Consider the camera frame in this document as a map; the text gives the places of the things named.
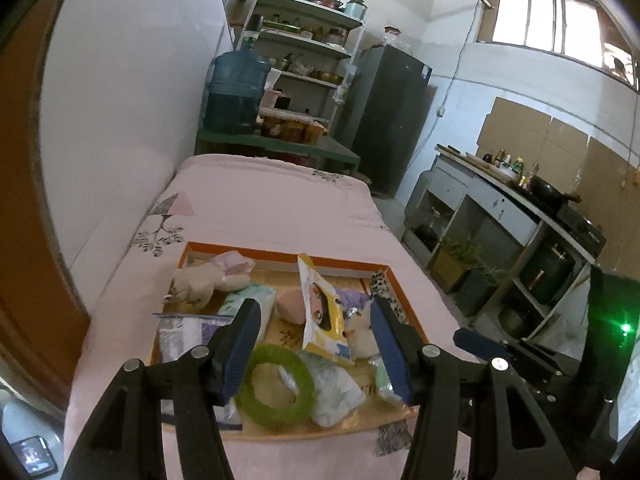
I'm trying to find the brown wooden door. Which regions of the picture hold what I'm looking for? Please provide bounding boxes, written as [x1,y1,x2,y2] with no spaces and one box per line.
[0,0,93,411]

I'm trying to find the cardboard sheets on wall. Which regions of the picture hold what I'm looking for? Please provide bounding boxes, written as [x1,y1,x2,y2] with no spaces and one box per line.
[475,96,640,281]

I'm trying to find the dark green enamel pot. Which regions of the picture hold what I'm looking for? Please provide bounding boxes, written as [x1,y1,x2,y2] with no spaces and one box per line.
[520,242,576,303]

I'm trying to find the row of amber jars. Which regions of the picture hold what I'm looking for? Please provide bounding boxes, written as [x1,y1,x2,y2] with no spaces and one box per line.
[260,109,328,143]

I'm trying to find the black smartphone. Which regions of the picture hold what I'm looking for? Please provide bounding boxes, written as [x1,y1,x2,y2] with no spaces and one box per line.
[10,436,57,476]

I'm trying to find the pink soft ball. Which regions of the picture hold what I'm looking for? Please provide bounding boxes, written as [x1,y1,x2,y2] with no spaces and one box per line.
[276,289,307,325]

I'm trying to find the plush toy with purple hat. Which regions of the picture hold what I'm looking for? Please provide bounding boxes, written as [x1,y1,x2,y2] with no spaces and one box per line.
[337,287,386,358]

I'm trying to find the dark grey refrigerator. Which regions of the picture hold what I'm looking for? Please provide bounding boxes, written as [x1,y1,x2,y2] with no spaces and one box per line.
[334,44,436,196]

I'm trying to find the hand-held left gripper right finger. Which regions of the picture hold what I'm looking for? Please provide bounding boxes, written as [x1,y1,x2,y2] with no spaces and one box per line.
[369,296,573,480]

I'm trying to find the white floral tissue pack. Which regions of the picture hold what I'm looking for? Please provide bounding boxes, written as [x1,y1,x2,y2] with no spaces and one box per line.
[280,350,366,428]

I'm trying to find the orange-rimmed cardboard tray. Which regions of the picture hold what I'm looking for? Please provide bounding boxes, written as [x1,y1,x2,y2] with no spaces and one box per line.
[149,241,431,443]

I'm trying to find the yellow cartoon-face wipes packet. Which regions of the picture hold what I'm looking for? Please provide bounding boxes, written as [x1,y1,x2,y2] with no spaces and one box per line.
[297,252,353,363]

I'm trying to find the white plush toy with keychain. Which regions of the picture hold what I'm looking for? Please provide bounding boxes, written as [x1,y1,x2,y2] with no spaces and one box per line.
[170,252,256,308]

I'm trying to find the group of condiment bottles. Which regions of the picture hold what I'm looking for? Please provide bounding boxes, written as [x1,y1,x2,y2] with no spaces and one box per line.
[482,149,538,186]

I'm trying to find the grey kitchen counter cabinet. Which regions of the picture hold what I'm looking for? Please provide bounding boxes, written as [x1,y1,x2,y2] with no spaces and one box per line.
[402,144,601,341]

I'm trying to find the white and blue plastic packet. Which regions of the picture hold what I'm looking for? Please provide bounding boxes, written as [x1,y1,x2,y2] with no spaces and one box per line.
[152,312,243,431]

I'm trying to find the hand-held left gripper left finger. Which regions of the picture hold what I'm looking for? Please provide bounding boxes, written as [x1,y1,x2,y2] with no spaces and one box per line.
[60,298,263,480]

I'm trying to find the potted green plant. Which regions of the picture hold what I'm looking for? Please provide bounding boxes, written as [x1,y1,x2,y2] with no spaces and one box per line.
[432,235,483,293]

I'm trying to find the white metal shelf rack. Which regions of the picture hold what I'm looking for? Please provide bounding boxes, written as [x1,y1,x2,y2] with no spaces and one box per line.
[235,0,366,131]

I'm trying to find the green table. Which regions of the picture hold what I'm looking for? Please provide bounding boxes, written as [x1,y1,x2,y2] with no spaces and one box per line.
[195,127,362,173]

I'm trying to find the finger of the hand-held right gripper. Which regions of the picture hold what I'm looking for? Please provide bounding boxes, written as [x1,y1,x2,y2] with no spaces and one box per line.
[452,327,582,397]

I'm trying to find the teal tissue pack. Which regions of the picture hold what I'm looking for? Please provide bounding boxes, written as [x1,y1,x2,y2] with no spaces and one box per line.
[217,282,278,346]

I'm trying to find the leopard print soft item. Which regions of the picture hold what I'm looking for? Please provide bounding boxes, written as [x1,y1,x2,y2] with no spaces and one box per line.
[369,269,406,326]

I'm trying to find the dark plant pot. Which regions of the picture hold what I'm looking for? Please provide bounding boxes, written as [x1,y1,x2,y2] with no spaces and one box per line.
[455,265,501,316]

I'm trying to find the blue water bottle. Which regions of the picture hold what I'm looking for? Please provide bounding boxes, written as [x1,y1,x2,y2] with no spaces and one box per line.
[202,14,273,136]

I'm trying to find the pale green soft pack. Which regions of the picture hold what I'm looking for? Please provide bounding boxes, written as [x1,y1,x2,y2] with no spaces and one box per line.
[374,357,406,406]

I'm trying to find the metal cooking pot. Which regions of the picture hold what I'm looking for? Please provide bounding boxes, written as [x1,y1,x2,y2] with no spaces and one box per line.
[497,302,533,338]

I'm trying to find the black gas stove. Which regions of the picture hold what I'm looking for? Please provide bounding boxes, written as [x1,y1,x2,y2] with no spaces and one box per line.
[557,202,608,256]

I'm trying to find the window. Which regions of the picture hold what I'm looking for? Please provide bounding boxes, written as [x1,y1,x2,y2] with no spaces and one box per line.
[477,0,640,86]

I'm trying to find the green rubber ring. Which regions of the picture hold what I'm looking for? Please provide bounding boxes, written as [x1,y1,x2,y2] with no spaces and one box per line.
[235,345,317,431]

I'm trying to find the black wok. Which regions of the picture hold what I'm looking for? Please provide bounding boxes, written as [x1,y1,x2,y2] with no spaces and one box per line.
[527,175,583,206]

